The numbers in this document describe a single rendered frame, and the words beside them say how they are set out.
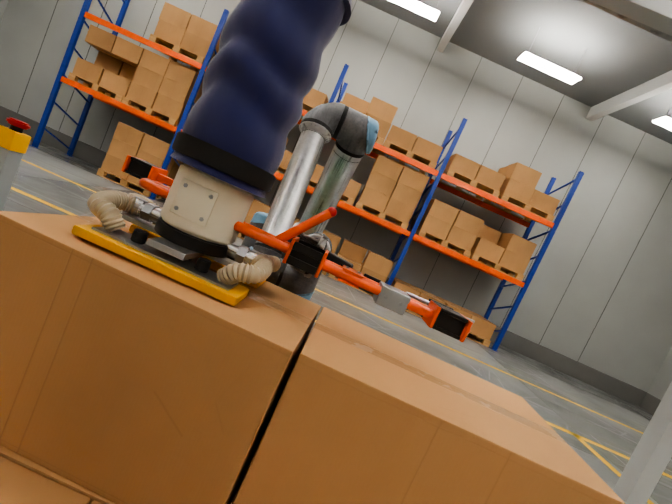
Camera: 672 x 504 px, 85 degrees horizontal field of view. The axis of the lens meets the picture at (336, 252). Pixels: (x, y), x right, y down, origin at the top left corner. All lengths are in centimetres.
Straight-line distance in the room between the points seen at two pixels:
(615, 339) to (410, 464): 1136
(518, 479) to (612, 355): 1133
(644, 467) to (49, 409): 325
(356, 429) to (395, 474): 10
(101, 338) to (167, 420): 19
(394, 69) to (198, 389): 964
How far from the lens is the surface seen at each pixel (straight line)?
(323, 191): 144
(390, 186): 807
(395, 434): 71
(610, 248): 1148
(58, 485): 92
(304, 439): 72
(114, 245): 81
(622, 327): 1201
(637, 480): 344
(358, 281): 81
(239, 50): 83
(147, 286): 72
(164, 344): 73
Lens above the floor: 118
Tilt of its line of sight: 4 degrees down
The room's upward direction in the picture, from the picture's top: 24 degrees clockwise
